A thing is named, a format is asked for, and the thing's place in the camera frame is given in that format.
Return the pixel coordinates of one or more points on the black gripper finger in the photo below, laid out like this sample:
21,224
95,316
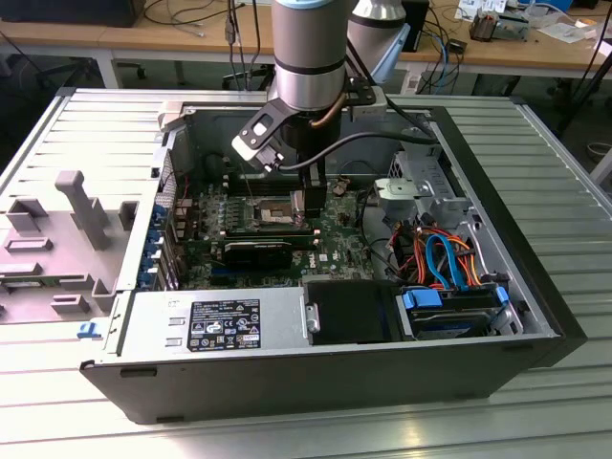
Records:
318,201
303,181

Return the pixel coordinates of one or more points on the silver topped CPU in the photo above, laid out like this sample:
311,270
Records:
297,205

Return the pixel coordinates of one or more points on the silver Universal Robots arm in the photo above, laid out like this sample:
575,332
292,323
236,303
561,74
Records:
308,57

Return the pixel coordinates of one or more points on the CPU socket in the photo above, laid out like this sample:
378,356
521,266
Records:
270,212

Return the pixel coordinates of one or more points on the blue expansion slot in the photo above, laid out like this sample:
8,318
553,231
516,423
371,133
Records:
219,273

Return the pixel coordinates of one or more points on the metal CPU cooler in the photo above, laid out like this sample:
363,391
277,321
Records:
483,26

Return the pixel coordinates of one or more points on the round coin battery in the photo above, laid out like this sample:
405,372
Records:
342,186

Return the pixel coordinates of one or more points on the green motherboard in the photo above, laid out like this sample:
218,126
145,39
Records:
334,239

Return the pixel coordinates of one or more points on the black NVIDIA graphics card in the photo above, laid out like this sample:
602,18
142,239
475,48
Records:
258,255

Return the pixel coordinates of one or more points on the silver metal drive cage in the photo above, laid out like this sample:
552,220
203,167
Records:
421,165

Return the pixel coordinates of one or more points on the pale blue teach pendant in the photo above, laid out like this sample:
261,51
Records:
389,57

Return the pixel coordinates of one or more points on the white printed card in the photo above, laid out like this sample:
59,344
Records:
413,81

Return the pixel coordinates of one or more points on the tall black box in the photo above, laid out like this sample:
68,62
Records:
417,24

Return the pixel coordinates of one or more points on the long wooden desk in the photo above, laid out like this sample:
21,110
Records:
167,40

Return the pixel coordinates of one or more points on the small black box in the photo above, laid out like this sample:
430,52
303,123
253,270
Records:
456,46

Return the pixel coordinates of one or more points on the hard disk in blue carrier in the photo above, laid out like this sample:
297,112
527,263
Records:
444,330

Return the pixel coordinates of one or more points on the black open PC case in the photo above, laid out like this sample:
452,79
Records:
287,387

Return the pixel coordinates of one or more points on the silver power supply unit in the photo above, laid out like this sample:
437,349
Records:
153,325

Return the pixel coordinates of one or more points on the grey metal device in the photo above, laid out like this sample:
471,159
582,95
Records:
514,28

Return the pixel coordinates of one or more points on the grey plastic parts rack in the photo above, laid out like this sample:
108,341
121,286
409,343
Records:
72,268

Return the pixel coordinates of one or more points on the large black equipment box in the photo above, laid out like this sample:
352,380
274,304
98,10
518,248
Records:
72,12

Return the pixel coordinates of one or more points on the white paper sheets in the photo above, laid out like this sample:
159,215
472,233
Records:
566,31

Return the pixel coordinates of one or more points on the black tripod leg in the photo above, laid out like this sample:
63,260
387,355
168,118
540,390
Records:
585,91

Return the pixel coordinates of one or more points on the green RAM stick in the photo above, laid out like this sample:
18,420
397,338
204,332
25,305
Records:
24,285

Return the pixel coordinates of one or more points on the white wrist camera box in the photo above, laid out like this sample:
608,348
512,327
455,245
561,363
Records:
370,107
248,146

